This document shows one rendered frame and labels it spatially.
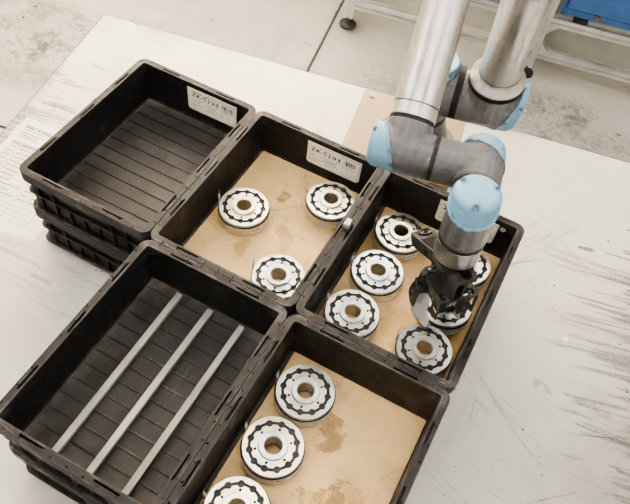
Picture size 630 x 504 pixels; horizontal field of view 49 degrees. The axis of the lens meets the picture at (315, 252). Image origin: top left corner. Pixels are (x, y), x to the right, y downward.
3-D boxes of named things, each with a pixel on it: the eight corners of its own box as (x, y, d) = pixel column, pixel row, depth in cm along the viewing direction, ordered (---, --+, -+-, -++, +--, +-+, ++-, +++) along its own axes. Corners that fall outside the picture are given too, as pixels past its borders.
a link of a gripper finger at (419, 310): (411, 341, 126) (429, 313, 119) (400, 314, 129) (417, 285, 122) (426, 338, 127) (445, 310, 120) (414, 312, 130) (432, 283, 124)
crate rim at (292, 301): (259, 116, 148) (259, 108, 146) (385, 172, 141) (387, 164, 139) (147, 244, 126) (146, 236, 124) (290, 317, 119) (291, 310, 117)
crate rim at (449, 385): (385, 172, 141) (387, 164, 139) (523, 234, 135) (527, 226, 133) (290, 317, 119) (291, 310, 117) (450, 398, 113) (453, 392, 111)
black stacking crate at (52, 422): (152, 274, 133) (146, 239, 124) (286, 344, 127) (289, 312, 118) (6, 448, 111) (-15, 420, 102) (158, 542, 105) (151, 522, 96)
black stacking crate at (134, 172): (148, 98, 162) (143, 59, 152) (257, 148, 155) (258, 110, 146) (31, 209, 140) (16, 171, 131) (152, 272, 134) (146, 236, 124)
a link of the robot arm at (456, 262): (430, 224, 110) (476, 214, 112) (425, 241, 114) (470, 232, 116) (449, 261, 106) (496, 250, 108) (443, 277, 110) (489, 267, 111)
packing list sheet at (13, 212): (20, 115, 170) (19, 114, 169) (105, 141, 167) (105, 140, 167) (-63, 211, 151) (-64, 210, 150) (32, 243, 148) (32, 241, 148)
